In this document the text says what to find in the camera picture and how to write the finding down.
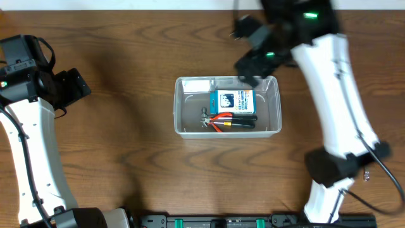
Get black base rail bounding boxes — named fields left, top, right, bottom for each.
left=137, top=213, right=377, bottom=228

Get small hammer black handle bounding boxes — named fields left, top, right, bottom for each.
left=201, top=108, right=258, bottom=124

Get black yellow screwdriver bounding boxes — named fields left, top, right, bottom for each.
left=208, top=121, right=255, bottom=129

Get red handled pliers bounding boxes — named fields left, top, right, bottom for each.
left=201, top=112, right=233, bottom=132

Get silver combination wrench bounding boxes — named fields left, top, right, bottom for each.
left=364, top=170, right=370, bottom=182

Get clear plastic container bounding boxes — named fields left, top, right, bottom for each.
left=173, top=76, right=282, bottom=139

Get blue white screwdriver box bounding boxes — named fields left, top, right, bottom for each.
left=209, top=90, right=256, bottom=114

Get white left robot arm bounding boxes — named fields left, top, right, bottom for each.
left=1, top=35, right=134, bottom=228

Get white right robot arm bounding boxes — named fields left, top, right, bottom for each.
left=233, top=0, right=390, bottom=224

